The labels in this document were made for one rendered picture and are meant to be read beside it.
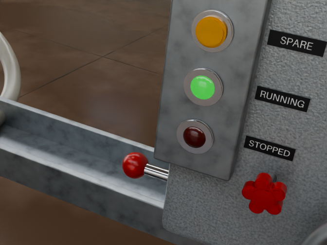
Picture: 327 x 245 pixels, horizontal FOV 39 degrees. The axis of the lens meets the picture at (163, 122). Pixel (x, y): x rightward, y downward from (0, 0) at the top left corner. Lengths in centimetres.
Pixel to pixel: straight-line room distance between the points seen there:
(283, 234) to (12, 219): 187
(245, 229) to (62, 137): 37
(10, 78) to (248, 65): 56
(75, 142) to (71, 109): 242
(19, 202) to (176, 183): 190
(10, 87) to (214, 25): 54
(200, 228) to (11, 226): 178
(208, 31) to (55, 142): 44
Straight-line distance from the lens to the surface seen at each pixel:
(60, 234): 218
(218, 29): 38
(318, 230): 42
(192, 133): 43
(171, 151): 45
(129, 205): 60
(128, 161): 54
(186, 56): 41
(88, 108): 317
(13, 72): 89
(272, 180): 44
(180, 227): 52
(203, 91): 40
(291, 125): 43
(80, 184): 62
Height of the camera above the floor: 149
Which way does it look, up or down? 29 degrees down
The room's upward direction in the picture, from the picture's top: 7 degrees clockwise
